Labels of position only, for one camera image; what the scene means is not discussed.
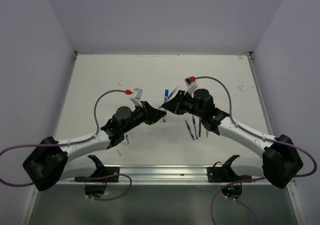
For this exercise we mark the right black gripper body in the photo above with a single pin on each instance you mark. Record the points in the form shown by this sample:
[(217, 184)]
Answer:
[(187, 104)]

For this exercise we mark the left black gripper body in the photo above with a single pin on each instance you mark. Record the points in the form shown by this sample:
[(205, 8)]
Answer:
[(139, 116)]

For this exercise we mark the blue cap marker pen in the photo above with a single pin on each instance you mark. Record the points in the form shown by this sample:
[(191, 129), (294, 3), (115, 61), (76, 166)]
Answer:
[(166, 95)]

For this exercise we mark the dark blue grip pen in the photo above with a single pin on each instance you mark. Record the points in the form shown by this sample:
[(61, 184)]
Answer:
[(195, 127)]

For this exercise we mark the blue clear gel pen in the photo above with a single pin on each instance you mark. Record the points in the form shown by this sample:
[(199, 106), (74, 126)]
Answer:
[(189, 130)]

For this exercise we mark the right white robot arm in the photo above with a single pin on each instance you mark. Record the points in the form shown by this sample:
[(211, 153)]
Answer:
[(280, 159)]

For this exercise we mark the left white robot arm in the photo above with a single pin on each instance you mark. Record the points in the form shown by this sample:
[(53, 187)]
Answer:
[(46, 163)]

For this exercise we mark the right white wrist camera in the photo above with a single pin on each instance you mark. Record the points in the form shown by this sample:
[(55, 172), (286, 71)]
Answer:
[(191, 84)]

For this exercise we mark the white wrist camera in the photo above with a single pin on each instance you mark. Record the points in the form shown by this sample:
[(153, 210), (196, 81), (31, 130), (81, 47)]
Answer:
[(135, 97), (191, 84)]

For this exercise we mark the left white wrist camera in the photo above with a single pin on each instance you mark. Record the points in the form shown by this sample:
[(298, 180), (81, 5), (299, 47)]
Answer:
[(135, 97)]

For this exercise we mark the aluminium front rail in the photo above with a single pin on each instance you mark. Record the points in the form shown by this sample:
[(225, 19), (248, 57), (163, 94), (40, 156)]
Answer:
[(75, 169)]

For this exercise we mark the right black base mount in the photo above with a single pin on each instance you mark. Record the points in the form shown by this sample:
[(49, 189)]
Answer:
[(223, 173)]

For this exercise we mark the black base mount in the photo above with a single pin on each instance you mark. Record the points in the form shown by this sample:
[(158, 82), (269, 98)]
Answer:
[(100, 171), (223, 173)]

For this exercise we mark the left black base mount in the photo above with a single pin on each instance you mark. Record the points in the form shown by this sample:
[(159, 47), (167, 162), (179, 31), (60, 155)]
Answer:
[(100, 171)]

